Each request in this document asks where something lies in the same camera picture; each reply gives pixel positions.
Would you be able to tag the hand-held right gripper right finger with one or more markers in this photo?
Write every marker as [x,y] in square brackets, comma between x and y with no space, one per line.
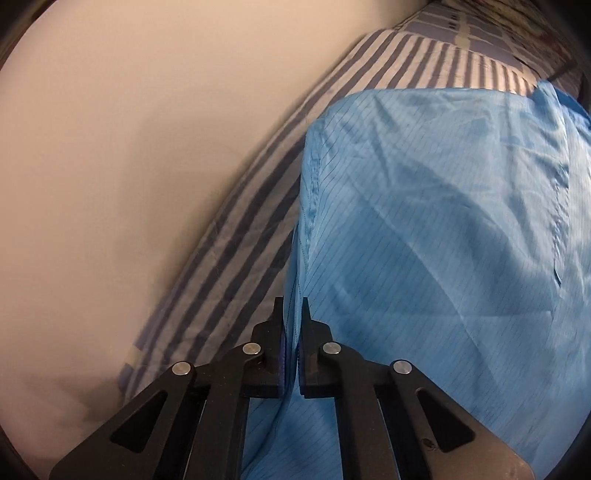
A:
[301,364]

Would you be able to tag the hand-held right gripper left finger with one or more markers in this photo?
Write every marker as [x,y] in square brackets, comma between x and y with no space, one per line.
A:
[280,357]

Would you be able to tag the light blue pinstriped garment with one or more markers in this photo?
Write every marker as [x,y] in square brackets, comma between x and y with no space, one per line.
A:
[415,207]

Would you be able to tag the blue white striped quilt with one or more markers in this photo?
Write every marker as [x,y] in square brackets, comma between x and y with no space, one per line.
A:
[258,194]

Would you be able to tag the blue checked bed sheet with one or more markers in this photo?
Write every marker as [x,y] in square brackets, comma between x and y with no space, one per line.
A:
[480,27]

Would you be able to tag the floral folded quilt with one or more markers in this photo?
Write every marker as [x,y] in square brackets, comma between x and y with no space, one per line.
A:
[535,27]

